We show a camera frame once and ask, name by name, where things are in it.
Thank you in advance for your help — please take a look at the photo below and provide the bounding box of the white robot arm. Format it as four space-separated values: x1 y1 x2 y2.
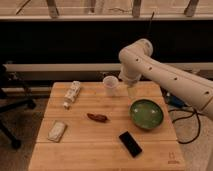
119 39 213 121

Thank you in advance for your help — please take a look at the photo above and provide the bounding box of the thin black hanging cable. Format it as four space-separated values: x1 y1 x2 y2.
145 11 156 40

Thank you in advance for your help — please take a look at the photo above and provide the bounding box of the black smartphone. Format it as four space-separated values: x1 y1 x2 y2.
119 131 142 157

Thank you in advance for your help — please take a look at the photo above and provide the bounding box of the red-brown chili pepper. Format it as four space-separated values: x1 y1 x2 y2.
87 113 108 122

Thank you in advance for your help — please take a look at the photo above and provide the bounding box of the green ceramic bowl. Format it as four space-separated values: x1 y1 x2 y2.
129 99 164 130

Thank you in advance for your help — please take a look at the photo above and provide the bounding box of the black office chair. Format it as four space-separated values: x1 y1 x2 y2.
0 64 36 149

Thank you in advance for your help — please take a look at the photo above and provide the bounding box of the white toothpaste tube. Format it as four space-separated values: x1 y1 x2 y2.
63 81 81 109

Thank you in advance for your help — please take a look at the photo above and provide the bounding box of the black cable on floor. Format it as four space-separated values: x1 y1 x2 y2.
169 105 202 145

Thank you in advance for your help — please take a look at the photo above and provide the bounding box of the white ceramic cup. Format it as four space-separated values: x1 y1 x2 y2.
103 76 119 96

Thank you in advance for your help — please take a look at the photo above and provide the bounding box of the blue box on floor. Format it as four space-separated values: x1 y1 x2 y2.
169 96 185 108

